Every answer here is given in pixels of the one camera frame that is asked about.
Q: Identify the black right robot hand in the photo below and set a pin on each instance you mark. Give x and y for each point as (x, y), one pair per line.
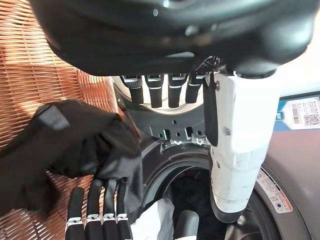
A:
(97, 215)

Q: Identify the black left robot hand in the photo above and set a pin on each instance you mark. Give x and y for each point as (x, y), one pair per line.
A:
(175, 37)

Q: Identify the white garment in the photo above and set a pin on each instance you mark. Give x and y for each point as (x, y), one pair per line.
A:
(155, 220)

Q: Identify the black garment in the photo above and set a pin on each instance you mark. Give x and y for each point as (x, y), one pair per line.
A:
(82, 140)

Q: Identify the round glass washing machine door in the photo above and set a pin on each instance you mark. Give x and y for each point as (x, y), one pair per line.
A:
(175, 122)

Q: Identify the dark grey washing machine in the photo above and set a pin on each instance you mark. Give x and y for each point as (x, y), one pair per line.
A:
(295, 155)

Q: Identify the small blue label sticker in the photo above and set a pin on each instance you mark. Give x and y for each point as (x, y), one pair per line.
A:
(300, 115)

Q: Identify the brown wicker laundry basket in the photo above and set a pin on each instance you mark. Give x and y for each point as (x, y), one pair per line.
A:
(30, 75)

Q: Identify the curved white warning sticker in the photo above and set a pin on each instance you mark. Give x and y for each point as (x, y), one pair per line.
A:
(275, 192)

